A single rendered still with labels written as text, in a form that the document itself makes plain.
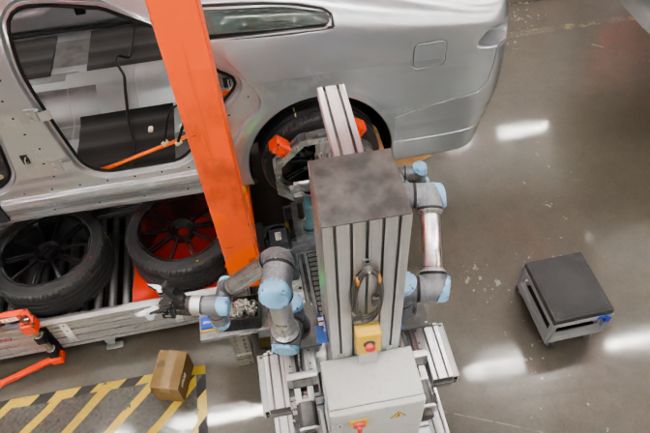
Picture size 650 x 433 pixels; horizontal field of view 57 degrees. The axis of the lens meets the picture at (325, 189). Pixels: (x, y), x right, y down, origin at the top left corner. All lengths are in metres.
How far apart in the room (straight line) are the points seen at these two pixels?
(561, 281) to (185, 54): 2.43
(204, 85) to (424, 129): 1.50
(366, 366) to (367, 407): 0.15
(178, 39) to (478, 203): 2.74
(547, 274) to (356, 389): 1.74
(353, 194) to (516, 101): 3.57
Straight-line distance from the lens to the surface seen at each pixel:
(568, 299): 3.61
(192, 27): 2.11
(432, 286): 2.67
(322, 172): 1.71
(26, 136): 3.23
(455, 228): 4.16
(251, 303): 3.20
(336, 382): 2.24
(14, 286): 3.77
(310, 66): 2.91
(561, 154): 4.79
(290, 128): 3.14
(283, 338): 2.51
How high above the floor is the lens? 3.30
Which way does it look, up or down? 50 degrees down
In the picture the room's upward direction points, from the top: 4 degrees counter-clockwise
